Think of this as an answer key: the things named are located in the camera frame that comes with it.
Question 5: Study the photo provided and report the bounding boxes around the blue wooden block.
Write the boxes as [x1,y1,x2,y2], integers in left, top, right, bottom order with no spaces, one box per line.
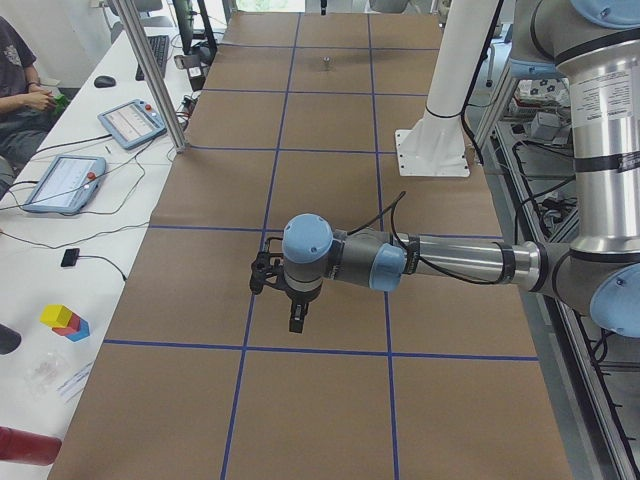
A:
[65,318,90,342]

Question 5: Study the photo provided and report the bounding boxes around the red wooden block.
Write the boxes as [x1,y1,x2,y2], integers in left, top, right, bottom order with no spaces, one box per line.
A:
[52,314,80,337]

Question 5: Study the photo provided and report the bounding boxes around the small black box device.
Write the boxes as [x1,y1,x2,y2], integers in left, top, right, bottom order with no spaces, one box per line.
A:
[60,248,80,268]

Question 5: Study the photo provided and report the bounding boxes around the yellow wooden block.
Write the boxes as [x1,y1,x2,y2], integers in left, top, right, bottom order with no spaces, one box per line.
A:
[40,304,73,328]

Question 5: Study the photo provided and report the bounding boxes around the upper teach pendant tablet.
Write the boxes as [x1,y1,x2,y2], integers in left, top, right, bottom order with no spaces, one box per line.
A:
[97,99,166,150]

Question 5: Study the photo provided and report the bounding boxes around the teach pendant tablet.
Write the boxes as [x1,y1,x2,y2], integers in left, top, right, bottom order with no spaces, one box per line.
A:
[97,99,166,150]
[22,155,107,214]

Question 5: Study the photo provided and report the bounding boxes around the lower teach pendant tablet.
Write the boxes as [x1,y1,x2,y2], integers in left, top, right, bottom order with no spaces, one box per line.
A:
[22,155,107,214]

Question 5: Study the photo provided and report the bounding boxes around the clear plastic bag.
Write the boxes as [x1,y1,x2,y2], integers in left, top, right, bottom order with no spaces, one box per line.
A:
[23,351,69,399]

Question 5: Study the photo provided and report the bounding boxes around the red cylinder bottle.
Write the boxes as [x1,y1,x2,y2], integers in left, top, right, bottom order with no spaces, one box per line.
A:
[0,427,62,466]

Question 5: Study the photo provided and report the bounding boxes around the black keyboard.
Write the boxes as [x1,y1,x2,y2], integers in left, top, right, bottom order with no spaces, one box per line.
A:
[147,35,170,78]

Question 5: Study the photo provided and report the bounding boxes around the black computer mouse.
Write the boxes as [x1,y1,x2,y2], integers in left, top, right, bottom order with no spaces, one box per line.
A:
[94,75,117,89]

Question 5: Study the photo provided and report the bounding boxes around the green handheld object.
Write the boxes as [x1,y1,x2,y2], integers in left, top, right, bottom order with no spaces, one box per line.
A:
[53,94,70,116]

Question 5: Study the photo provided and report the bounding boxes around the seated person grey shirt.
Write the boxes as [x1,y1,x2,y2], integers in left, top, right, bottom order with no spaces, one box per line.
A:
[1,19,57,193]

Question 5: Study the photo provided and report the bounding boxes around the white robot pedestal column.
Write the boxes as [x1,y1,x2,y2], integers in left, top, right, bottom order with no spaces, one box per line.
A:
[395,0,502,178]

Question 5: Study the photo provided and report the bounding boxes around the aluminium frame post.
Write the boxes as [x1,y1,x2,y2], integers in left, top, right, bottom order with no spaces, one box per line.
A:
[114,0,187,153]

